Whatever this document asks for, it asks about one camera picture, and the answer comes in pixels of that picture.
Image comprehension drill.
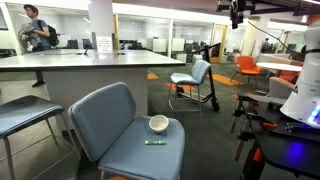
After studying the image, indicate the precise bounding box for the white bowl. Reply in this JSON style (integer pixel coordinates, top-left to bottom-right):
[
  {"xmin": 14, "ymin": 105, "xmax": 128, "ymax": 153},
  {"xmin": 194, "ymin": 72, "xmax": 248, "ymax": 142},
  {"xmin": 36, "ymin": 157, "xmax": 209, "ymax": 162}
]
[{"xmin": 148, "ymin": 114, "xmax": 170, "ymax": 135}]

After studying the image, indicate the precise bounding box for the grey island counter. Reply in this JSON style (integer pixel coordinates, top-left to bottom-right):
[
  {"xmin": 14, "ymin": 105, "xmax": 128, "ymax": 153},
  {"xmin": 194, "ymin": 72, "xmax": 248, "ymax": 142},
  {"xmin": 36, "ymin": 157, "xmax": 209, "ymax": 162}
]
[{"xmin": 0, "ymin": 48, "xmax": 186, "ymax": 132}]

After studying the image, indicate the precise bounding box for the distant seated person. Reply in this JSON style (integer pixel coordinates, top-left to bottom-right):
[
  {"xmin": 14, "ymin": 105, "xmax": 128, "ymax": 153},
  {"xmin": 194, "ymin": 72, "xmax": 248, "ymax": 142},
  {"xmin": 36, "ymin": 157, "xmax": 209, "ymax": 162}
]
[{"xmin": 260, "ymin": 37, "xmax": 273, "ymax": 54}]

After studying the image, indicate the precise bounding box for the grey and orange armchair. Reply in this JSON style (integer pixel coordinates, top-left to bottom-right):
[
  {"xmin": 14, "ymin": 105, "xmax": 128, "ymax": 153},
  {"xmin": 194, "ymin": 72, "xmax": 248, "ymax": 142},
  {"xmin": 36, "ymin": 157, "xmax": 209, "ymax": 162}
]
[{"xmin": 268, "ymin": 70, "xmax": 301, "ymax": 100}]

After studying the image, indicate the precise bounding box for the black robot stand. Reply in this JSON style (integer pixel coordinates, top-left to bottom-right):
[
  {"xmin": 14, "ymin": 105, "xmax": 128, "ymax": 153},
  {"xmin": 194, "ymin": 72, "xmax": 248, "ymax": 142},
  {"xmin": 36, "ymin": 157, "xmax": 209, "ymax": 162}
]
[{"xmin": 229, "ymin": 92, "xmax": 320, "ymax": 180}]

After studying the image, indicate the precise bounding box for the green marker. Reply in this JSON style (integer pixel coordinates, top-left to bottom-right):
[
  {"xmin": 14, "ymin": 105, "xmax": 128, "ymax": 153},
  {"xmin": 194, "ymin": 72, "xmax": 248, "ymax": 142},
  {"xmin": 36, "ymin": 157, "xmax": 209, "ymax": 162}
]
[{"xmin": 144, "ymin": 139, "xmax": 167, "ymax": 146}]

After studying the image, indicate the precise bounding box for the black kick scooter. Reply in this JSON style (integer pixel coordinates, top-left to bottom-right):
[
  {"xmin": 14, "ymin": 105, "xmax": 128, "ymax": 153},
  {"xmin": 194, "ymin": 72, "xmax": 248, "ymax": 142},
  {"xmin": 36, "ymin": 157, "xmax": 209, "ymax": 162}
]
[{"xmin": 175, "ymin": 42, "xmax": 221, "ymax": 113}]

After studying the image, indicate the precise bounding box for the orange and black clamp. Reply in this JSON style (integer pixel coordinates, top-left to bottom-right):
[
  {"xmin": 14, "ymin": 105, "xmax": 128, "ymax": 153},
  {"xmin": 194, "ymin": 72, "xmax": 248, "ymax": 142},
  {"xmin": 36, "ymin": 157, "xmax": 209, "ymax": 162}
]
[
  {"xmin": 237, "ymin": 131, "xmax": 265, "ymax": 164},
  {"xmin": 246, "ymin": 113, "xmax": 278, "ymax": 132}
]

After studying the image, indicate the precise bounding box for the white paper sign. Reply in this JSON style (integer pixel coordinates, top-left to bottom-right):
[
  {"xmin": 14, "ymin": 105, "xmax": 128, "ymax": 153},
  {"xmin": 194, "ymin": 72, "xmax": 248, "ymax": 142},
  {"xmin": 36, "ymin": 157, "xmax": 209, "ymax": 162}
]
[{"xmin": 96, "ymin": 35, "xmax": 114, "ymax": 54}]

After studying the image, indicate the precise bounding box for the wooden framed door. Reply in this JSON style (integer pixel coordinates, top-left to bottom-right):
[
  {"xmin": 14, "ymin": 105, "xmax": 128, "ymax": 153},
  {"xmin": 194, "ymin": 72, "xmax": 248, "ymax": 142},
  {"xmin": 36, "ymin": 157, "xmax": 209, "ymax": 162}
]
[{"xmin": 210, "ymin": 23, "xmax": 229, "ymax": 64}]

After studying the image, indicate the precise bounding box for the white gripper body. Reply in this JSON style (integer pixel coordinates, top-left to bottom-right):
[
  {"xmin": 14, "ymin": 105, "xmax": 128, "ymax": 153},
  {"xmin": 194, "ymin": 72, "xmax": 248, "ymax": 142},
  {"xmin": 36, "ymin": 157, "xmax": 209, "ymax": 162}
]
[{"xmin": 229, "ymin": 0, "xmax": 248, "ymax": 20}]

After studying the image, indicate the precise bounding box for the person in grey shirt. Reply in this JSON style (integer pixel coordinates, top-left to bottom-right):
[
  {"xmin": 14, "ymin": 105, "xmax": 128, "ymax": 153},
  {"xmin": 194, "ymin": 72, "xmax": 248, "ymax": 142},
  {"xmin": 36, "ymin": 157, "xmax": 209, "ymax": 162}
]
[{"xmin": 18, "ymin": 3, "xmax": 60, "ymax": 88}]

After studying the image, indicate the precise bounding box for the round white table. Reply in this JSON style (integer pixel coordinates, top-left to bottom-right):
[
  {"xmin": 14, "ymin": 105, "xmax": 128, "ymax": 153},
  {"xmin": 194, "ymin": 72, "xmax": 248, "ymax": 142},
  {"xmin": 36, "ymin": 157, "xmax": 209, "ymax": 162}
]
[{"xmin": 255, "ymin": 61, "xmax": 304, "ymax": 73}]

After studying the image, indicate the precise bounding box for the blue padded chair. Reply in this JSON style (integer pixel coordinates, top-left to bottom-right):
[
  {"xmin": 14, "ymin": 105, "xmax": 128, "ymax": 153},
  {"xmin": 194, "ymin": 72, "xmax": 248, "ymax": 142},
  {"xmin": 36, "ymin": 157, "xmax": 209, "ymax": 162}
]
[
  {"xmin": 0, "ymin": 94, "xmax": 81, "ymax": 180},
  {"xmin": 67, "ymin": 81, "xmax": 186, "ymax": 180},
  {"xmin": 167, "ymin": 59, "xmax": 213, "ymax": 118}
]

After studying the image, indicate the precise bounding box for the grey jacket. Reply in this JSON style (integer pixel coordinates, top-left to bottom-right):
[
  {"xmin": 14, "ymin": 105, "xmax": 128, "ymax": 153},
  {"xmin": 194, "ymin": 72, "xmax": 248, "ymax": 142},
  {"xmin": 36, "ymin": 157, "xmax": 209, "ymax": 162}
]
[{"xmin": 17, "ymin": 23, "xmax": 42, "ymax": 50}]

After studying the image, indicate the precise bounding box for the black backpack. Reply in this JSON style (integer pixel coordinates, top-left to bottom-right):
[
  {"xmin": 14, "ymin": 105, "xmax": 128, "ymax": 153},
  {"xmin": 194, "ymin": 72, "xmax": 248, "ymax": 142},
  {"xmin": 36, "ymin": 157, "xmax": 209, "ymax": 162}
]
[{"xmin": 37, "ymin": 19, "xmax": 61, "ymax": 48}]

